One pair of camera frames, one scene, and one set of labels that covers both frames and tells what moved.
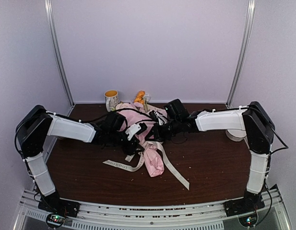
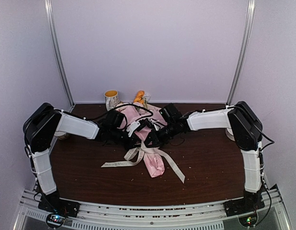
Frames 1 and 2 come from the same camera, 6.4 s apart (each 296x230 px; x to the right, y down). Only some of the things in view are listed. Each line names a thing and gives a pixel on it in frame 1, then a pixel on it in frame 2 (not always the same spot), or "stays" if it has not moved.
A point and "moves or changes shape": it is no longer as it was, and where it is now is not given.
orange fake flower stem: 139,97 stays
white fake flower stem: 147,97 stays
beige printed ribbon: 130,168 moves or changes shape
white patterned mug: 111,97 stays
